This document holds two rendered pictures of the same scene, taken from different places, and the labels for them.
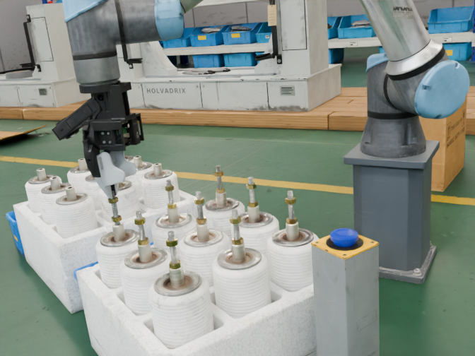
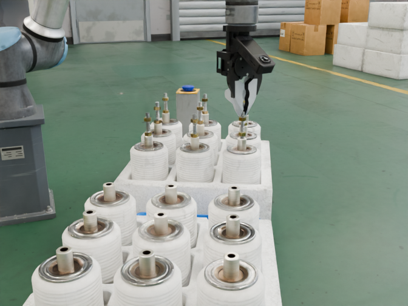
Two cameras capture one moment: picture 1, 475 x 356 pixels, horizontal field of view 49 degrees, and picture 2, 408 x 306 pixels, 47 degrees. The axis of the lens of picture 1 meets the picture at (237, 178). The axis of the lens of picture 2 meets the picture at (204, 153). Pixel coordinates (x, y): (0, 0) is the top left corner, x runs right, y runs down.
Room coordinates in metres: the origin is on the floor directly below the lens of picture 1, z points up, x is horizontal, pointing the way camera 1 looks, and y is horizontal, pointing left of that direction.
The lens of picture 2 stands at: (1.84, 0.86, 0.62)
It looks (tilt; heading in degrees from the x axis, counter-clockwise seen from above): 19 degrees down; 219
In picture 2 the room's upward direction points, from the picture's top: straight up
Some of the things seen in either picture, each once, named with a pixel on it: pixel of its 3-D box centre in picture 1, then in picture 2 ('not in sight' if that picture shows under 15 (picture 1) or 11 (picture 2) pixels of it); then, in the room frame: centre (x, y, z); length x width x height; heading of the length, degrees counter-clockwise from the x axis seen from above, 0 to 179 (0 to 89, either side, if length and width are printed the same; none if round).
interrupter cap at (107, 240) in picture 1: (119, 238); (241, 149); (0.93, 0.24, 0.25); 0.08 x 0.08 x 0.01
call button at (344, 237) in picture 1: (344, 239); (187, 88); (0.69, -0.15, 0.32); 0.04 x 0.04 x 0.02
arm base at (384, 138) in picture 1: (392, 128); (6, 96); (1.20, -0.38, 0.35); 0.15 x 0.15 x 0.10
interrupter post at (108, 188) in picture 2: (157, 169); (109, 192); (1.32, 0.21, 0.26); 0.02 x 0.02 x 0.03
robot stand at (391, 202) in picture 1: (392, 206); (16, 163); (1.20, -0.38, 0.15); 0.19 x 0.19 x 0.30; 59
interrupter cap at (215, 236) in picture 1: (203, 237); (200, 134); (0.89, 0.07, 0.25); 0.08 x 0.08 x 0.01
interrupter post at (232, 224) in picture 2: (55, 184); (232, 226); (1.29, 0.47, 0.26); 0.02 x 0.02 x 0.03
